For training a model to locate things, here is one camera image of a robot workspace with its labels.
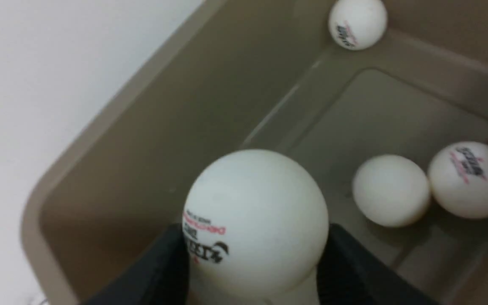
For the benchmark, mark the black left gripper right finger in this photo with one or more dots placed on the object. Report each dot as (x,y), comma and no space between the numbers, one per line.
(349,274)

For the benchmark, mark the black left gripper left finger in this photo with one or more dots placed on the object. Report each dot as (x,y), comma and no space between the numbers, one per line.
(160,277)

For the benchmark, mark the white printed ball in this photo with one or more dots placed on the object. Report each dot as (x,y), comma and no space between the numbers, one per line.
(357,24)

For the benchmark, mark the olive green plastic bin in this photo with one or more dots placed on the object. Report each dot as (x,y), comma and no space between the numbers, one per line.
(266,74)

